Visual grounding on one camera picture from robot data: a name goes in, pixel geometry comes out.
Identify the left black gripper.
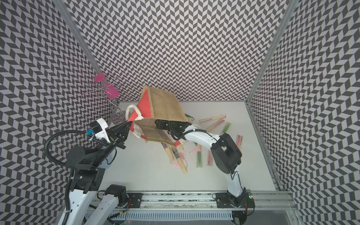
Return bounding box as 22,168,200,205
91,119,132,168

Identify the green pink folding fan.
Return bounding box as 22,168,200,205
196,145,203,168

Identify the burlap red tote bag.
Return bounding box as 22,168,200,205
126,86,188,146

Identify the pink tassel folding fan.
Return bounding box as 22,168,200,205
199,114,227,124

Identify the pink blue folding fan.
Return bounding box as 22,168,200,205
236,135,243,147

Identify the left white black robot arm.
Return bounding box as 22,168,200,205
44,119,132,225

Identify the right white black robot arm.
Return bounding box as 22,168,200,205
155,120,246,208

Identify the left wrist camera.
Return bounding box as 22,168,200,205
86,118,110,143

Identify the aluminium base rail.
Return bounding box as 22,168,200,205
127,191,297,211

